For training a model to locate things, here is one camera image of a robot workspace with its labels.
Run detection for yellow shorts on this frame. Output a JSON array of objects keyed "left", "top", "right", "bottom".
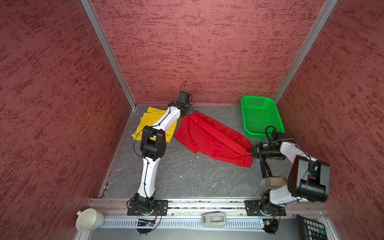
[{"left": 132, "top": 107, "right": 177, "bottom": 143}]

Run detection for green plastic basket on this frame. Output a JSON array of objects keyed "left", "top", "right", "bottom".
[{"left": 241, "top": 96, "right": 285, "bottom": 139}]

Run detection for white ceramic cup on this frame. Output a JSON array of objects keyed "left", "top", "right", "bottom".
[{"left": 76, "top": 209, "right": 105, "bottom": 232}]

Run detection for right circuit board with wires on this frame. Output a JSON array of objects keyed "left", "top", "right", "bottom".
[{"left": 263, "top": 213, "right": 280, "bottom": 235}]

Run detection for aluminium rail frame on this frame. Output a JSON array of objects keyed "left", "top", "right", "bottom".
[{"left": 75, "top": 198, "right": 340, "bottom": 240}]

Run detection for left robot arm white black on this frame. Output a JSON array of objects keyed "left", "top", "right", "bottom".
[{"left": 133, "top": 100, "right": 193, "bottom": 215}]

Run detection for red shorts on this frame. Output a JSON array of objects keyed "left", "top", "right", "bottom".
[{"left": 175, "top": 111, "right": 254, "bottom": 168}]

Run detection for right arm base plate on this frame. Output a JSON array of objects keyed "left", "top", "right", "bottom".
[{"left": 244, "top": 200, "right": 287, "bottom": 217}]

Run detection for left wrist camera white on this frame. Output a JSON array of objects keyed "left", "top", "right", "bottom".
[{"left": 176, "top": 91, "right": 193, "bottom": 105}]

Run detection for white slotted cable duct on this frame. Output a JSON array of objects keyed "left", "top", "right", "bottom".
[{"left": 101, "top": 219, "right": 264, "bottom": 231}]

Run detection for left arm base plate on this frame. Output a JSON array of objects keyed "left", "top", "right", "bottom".
[{"left": 127, "top": 200, "right": 169, "bottom": 217}]

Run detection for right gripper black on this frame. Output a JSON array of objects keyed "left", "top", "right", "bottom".
[{"left": 245, "top": 141, "right": 286, "bottom": 162}]

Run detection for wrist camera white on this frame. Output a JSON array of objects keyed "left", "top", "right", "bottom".
[
  {"left": 268, "top": 131, "right": 298, "bottom": 148},
  {"left": 176, "top": 91, "right": 193, "bottom": 105}
]

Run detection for right corner aluminium post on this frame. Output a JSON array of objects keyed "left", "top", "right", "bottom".
[{"left": 274, "top": 0, "right": 338, "bottom": 104}]

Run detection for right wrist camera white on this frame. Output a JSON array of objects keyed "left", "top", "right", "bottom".
[{"left": 268, "top": 131, "right": 298, "bottom": 148}]

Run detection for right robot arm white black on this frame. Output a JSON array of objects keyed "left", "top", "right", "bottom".
[{"left": 245, "top": 140, "right": 331, "bottom": 217}]

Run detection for circuit board with wires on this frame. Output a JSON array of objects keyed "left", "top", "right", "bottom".
[
  {"left": 136, "top": 207, "right": 164, "bottom": 235},
  {"left": 263, "top": 213, "right": 280, "bottom": 235}
]

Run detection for left circuit board with wires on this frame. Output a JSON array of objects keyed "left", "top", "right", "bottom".
[{"left": 136, "top": 207, "right": 164, "bottom": 235}]

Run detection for small wooden block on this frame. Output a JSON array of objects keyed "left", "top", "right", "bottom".
[{"left": 265, "top": 177, "right": 288, "bottom": 190}]

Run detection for black calculator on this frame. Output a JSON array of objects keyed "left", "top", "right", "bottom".
[{"left": 297, "top": 215, "right": 328, "bottom": 240}]

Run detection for corner aluminium post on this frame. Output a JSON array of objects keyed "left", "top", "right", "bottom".
[
  {"left": 274, "top": 0, "right": 338, "bottom": 104},
  {"left": 81, "top": 0, "right": 137, "bottom": 110}
]

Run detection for left corner aluminium post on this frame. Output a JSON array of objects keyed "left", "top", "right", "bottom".
[{"left": 81, "top": 0, "right": 137, "bottom": 110}]

